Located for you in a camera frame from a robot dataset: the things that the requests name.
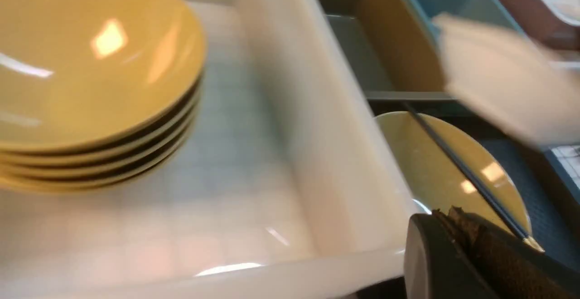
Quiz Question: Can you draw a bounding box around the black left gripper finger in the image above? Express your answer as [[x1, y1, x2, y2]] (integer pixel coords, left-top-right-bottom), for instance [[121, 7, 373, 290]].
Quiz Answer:
[[404, 207, 580, 299]]

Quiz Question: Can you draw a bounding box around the yellow noodle bowl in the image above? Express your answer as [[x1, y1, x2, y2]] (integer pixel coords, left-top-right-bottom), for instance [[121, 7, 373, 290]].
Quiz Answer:
[[375, 111, 532, 233]]

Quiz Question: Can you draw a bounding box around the small white square dish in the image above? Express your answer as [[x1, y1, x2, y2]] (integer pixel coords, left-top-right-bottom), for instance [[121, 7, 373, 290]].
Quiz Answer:
[[433, 13, 580, 149]]

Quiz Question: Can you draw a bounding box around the bottom stacked yellow bowl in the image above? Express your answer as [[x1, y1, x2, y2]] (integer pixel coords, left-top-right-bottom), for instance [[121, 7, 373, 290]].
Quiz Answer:
[[1, 127, 194, 194]]

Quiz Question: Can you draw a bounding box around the large white plastic bin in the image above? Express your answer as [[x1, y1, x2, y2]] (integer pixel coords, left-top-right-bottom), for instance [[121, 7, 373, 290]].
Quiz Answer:
[[1, 0, 415, 299]]

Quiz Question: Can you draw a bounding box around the grey plastic bin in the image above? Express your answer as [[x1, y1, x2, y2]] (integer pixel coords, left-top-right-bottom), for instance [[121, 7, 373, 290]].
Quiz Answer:
[[319, 0, 451, 101]]

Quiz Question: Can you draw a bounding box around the blue plastic bin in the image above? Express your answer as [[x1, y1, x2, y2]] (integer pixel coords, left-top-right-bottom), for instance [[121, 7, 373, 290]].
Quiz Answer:
[[407, 0, 526, 43]]

